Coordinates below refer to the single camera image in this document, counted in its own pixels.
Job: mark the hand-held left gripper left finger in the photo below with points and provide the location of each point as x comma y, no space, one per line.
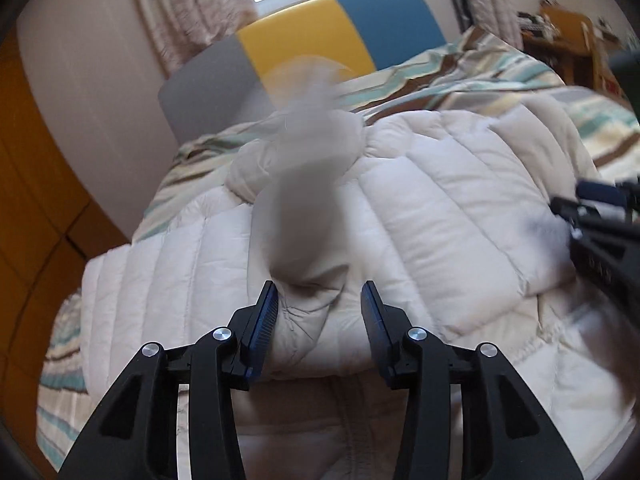
262,330

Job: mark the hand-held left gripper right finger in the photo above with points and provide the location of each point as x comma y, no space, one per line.
374,330

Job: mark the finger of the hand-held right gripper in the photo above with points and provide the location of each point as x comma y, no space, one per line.
600,193
567,207

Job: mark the white puffer jacket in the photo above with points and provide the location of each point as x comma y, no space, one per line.
440,200

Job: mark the dark cloth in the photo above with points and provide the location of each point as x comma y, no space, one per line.
627,67

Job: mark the striped bed blanket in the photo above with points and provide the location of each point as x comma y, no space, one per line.
500,67

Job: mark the wooden side table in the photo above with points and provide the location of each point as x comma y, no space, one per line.
570,35

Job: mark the wooden wardrobe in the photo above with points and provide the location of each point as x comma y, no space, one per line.
35,200

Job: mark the grey yellow blue headboard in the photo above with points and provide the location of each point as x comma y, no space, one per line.
310,35

